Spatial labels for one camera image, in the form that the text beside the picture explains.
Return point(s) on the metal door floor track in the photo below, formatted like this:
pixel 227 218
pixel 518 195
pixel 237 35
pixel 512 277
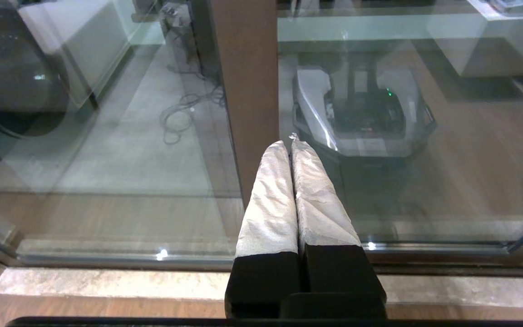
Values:
pixel 107 260

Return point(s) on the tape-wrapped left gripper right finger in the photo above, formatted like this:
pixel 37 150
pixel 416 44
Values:
pixel 323 218

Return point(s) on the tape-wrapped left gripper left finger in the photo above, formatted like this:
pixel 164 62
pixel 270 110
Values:
pixel 268 218

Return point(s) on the dark front-loading washing machine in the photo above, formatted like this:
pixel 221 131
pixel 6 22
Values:
pixel 16 77

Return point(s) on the brown framed sliding glass door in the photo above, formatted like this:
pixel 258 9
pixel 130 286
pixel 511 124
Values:
pixel 425 159

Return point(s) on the fixed brown door frame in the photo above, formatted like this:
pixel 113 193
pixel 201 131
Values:
pixel 248 91

